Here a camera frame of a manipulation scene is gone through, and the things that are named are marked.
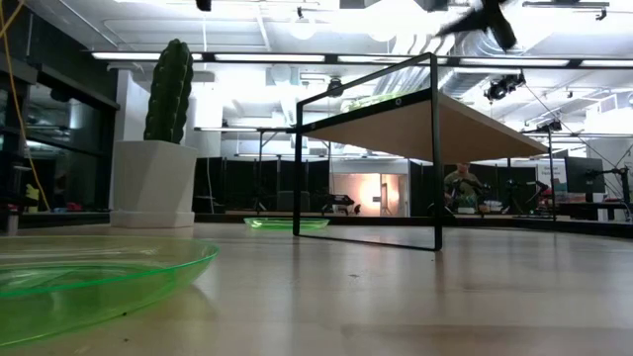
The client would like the translucent green plastic plate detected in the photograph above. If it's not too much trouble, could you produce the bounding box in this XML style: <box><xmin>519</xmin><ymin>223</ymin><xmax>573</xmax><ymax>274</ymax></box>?
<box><xmin>0</xmin><ymin>235</ymin><xmax>222</xmax><ymax>348</ymax></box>
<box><xmin>243</xmin><ymin>217</ymin><xmax>331</xmax><ymax>231</ymax></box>

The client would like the black background monitor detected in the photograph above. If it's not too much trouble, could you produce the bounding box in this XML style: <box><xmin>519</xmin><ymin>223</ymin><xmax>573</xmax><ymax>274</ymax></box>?
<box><xmin>565</xmin><ymin>156</ymin><xmax>607</xmax><ymax>195</ymax></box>

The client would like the green cactus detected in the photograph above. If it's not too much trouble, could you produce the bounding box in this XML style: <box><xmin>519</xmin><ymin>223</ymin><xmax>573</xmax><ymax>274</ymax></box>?
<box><xmin>142</xmin><ymin>38</ymin><xmax>195</xmax><ymax>145</ymax></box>

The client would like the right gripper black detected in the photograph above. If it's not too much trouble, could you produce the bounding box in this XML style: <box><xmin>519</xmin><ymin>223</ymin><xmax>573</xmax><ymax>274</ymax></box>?
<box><xmin>437</xmin><ymin>0</ymin><xmax>518</xmax><ymax>51</ymax></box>

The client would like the white faceted plant pot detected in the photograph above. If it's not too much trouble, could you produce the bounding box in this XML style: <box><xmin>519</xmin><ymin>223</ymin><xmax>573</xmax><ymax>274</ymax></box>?
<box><xmin>109</xmin><ymin>139</ymin><xmax>199</xmax><ymax>229</ymax></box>

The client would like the person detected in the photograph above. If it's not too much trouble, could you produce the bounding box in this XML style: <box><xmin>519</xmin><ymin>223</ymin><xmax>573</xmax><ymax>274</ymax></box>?
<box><xmin>443</xmin><ymin>162</ymin><xmax>489</xmax><ymax>213</ymax></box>

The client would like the black aluminium rig frame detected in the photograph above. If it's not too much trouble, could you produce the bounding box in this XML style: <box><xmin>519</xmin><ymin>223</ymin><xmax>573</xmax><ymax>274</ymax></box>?
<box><xmin>0</xmin><ymin>211</ymin><xmax>633</xmax><ymax>239</ymax></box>

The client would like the yellow cable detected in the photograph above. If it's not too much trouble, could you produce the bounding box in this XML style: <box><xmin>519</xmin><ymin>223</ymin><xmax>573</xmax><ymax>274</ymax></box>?
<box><xmin>0</xmin><ymin>0</ymin><xmax>51</xmax><ymax>213</ymax></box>

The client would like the wooden shelf with black frame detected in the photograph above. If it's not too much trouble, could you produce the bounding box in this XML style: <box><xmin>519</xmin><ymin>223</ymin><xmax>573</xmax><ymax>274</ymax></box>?
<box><xmin>292</xmin><ymin>51</ymin><xmax>556</xmax><ymax>252</ymax></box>

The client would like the black hanging camera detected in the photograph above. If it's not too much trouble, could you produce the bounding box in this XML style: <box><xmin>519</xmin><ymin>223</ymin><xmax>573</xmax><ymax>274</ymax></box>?
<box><xmin>325</xmin><ymin>76</ymin><xmax>346</xmax><ymax>99</ymax></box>
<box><xmin>484</xmin><ymin>72</ymin><xmax>526</xmax><ymax>103</ymax></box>

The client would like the black overhead light bar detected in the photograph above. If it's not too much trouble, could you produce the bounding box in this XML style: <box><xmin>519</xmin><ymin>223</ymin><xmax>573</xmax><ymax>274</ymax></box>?
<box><xmin>88</xmin><ymin>48</ymin><xmax>633</xmax><ymax>70</ymax></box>

